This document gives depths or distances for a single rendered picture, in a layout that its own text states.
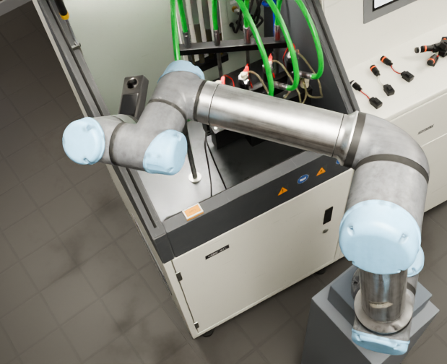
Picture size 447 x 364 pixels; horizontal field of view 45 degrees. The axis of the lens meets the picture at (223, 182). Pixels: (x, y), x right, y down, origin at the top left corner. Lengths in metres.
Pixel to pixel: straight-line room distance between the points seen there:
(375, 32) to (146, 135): 1.05
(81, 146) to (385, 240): 0.49
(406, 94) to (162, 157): 1.02
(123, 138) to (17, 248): 1.90
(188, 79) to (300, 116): 0.20
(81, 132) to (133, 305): 1.61
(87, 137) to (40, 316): 1.73
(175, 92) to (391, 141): 0.37
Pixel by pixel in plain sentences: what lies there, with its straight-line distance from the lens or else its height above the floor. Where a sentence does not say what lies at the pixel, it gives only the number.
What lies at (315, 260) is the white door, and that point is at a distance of 2.24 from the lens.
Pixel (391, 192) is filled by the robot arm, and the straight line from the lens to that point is 0.83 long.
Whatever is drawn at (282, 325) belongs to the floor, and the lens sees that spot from 2.35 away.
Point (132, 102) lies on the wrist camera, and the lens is 1.08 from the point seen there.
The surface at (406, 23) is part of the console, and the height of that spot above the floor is 1.05.
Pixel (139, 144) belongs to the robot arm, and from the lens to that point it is 0.88.
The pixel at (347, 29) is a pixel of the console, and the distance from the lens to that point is 1.70.
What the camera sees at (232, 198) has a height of 0.95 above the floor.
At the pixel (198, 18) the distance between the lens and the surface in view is 1.70.
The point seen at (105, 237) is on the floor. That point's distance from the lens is 2.62.
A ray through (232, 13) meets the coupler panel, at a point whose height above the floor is 1.08.
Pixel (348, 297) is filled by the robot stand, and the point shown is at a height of 0.90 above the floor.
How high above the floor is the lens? 2.23
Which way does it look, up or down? 57 degrees down
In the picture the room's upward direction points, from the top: 8 degrees counter-clockwise
